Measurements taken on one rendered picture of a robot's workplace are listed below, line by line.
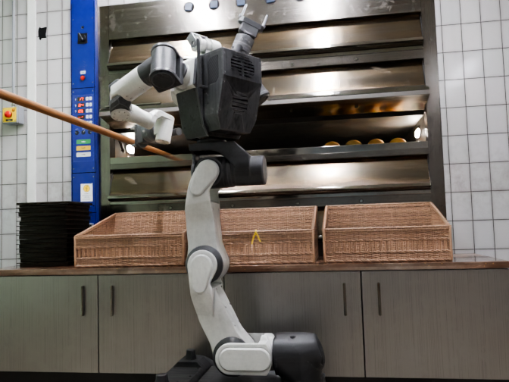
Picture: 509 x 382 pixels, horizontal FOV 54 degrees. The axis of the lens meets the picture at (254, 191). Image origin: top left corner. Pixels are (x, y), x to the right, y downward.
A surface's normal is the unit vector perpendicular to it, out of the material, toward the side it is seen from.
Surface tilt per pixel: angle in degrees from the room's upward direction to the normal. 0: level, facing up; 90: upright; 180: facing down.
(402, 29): 70
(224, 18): 90
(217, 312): 90
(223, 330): 90
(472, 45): 90
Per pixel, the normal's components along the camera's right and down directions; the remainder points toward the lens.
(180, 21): -0.16, -0.07
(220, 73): -0.70, -0.03
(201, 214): -0.06, 0.36
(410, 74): -0.16, -0.40
